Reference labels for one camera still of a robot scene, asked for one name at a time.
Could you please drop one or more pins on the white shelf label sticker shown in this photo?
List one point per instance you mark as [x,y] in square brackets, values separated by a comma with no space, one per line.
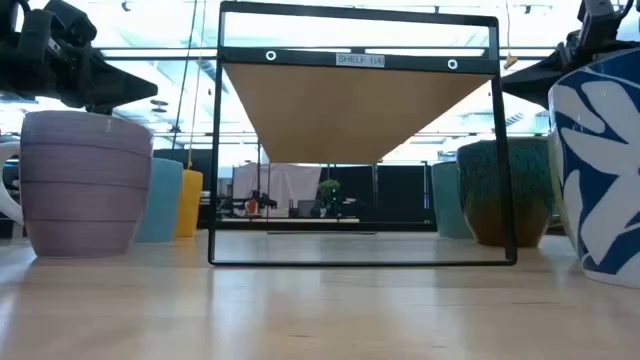
[360,60]

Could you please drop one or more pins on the black metal shelf wooden board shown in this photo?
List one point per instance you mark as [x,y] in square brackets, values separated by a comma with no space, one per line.
[350,115]

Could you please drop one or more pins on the black partition panels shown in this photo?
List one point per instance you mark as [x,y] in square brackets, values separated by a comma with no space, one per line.
[400,192]

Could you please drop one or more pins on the dark green brown mug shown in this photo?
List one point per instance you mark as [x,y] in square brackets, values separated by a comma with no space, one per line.
[475,190]

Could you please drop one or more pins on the blue white floral mug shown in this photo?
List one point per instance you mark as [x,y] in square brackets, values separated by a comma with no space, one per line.
[600,175]

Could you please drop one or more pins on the round ceiling disc fixture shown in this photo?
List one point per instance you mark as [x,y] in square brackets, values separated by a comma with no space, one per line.
[159,102]

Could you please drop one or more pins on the small grey monitor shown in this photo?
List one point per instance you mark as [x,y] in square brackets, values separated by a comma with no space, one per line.
[308,208]

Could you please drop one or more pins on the small red object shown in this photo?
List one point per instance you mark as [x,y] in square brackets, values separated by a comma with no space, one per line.
[252,206]

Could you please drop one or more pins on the light blue mug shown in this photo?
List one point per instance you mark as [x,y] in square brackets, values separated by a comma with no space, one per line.
[162,200]

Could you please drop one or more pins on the green potted plant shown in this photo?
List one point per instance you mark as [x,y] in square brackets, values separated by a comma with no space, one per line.
[329,192]

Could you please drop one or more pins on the white hanging cloth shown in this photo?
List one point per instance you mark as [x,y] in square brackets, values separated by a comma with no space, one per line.
[290,182]

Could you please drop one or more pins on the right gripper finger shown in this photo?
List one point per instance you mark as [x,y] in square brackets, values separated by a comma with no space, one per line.
[535,82]

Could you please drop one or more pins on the yellow mug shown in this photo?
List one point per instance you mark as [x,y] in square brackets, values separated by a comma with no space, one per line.
[189,205]

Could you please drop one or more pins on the black background robot arm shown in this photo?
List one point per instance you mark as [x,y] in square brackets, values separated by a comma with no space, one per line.
[262,202]

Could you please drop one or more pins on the mint green mug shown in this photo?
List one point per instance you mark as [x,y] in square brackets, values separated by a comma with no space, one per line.
[445,200]

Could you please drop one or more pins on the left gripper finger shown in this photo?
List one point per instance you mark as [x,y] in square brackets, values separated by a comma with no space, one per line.
[112,87]

